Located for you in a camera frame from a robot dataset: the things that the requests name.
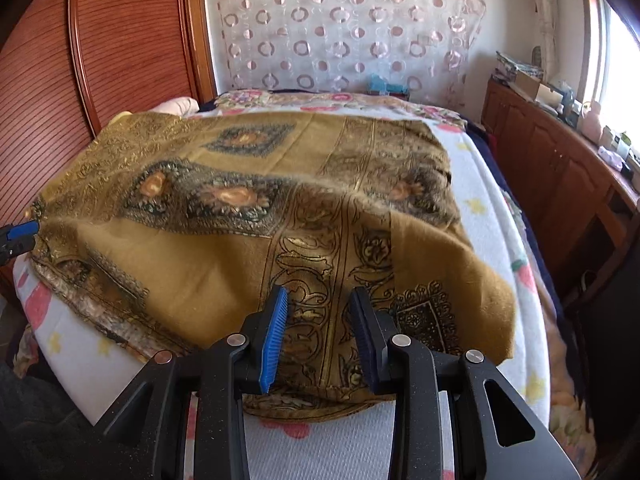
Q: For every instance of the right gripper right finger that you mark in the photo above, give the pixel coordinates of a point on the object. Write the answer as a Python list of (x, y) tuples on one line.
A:
[(495, 435)]

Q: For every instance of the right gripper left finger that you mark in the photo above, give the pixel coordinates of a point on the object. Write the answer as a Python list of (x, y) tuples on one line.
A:
[(143, 434)]

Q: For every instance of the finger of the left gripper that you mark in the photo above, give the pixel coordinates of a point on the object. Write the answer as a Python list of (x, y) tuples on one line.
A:
[(17, 240)]

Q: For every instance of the mustard patterned scarf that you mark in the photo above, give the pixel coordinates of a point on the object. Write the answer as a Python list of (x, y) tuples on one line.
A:
[(169, 231)]

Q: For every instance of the white floral bed sheet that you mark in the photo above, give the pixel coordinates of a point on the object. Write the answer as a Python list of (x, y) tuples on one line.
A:
[(94, 367)]

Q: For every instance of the pink folded cloth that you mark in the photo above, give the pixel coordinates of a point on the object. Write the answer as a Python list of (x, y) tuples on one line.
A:
[(183, 106)]

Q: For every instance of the brown wooden headboard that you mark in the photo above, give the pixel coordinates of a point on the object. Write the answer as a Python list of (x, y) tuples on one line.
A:
[(69, 66)]

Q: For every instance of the long wooden sideboard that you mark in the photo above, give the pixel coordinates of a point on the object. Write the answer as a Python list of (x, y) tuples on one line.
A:
[(584, 214)]

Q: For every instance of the floral quilt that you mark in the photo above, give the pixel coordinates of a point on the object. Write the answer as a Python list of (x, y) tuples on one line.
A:
[(327, 101)]

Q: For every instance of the teal item behind bed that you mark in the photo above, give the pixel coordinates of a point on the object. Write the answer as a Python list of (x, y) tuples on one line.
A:
[(378, 86)]

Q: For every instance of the cardboard box on sideboard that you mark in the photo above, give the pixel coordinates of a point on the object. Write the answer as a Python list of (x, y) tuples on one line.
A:
[(537, 90)]

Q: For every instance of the circle patterned sheer curtain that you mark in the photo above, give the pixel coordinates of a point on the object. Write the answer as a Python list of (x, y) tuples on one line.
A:
[(340, 45)]

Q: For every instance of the window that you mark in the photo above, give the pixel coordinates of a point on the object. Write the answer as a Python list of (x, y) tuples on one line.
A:
[(610, 68)]

